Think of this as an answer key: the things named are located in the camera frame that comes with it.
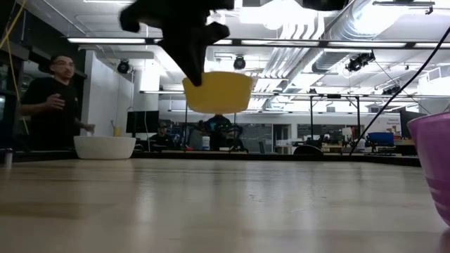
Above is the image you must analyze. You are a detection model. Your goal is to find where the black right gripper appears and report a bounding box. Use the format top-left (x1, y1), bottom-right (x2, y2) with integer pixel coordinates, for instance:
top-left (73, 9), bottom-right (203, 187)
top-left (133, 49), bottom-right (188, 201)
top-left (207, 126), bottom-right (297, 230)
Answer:
top-left (118, 0), bottom-right (236, 88)

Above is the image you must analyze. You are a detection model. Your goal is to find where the yellow plastic bowl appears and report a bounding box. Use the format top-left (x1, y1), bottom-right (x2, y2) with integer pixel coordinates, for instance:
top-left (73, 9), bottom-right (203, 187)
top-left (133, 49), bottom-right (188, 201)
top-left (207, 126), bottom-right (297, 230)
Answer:
top-left (181, 71), bottom-right (255, 115)

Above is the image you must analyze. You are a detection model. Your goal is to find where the purple plastic bowl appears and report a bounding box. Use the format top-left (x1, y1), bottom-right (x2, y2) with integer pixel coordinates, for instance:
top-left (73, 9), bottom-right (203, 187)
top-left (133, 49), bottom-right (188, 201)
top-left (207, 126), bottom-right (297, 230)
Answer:
top-left (407, 112), bottom-right (450, 227)

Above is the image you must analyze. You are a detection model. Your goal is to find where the person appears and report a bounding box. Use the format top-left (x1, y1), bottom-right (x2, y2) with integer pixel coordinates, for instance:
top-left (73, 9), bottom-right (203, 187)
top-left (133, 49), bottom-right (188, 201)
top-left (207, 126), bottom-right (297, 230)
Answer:
top-left (150, 121), bottom-right (176, 151)
top-left (202, 113), bottom-right (233, 152)
top-left (20, 53), bottom-right (96, 153)

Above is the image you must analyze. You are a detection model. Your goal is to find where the black computer monitor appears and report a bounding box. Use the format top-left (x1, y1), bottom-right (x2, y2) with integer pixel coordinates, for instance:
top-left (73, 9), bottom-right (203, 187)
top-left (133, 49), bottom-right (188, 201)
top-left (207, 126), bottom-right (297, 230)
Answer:
top-left (399, 109), bottom-right (428, 140)
top-left (125, 110), bottom-right (160, 135)

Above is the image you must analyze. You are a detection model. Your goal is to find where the long ceiling light bar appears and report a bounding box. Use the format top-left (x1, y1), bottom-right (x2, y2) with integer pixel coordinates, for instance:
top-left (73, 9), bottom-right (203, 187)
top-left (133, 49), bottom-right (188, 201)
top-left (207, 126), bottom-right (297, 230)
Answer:
top-left (66, 36), bottom-right (450, 50)

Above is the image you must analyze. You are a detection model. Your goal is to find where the white bowl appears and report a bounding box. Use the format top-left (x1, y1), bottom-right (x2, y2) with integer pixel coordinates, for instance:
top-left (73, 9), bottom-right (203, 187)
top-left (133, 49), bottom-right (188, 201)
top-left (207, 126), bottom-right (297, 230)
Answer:
top-left (73, 136), bottom-right (137, 161)

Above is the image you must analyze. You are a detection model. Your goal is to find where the blue box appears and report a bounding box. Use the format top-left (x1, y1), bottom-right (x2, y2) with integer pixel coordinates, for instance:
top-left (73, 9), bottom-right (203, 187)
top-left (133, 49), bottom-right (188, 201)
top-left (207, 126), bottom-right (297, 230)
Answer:
top-left (366, 131), bottom-right (396, 148)

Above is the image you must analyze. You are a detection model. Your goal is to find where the black background metal frame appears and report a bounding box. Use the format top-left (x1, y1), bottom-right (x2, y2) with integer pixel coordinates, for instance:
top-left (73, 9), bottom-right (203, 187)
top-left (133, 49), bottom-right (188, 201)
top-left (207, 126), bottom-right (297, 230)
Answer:
top-left (277, 93), bottom-right (363, 150)

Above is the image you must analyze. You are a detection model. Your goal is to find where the silver ceiling duct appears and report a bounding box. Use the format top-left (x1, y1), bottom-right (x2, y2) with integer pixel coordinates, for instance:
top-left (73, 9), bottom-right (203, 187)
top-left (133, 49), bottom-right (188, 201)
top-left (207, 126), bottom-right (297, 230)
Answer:
top-left (266, 0), bottom-right (375, 75)

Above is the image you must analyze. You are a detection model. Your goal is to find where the black ceiling-mounted camera rig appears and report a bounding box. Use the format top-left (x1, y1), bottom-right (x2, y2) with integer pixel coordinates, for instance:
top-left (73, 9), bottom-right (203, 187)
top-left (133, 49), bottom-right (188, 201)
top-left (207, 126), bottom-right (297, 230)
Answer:
top-left (345, 51), bottom-right (377, 73)

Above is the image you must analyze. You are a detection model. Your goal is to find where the yellow power cable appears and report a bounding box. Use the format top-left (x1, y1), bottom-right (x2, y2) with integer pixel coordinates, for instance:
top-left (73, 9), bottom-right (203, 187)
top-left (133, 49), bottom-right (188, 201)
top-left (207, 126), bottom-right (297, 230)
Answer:
top-left (0, 0), bottom-right (30, 136)

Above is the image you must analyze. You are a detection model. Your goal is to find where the thin black cable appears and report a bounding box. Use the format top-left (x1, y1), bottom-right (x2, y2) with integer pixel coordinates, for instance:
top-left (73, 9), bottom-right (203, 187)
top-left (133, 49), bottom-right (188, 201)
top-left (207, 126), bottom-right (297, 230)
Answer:
top-left (349, 25), bottom-right (450, 157)

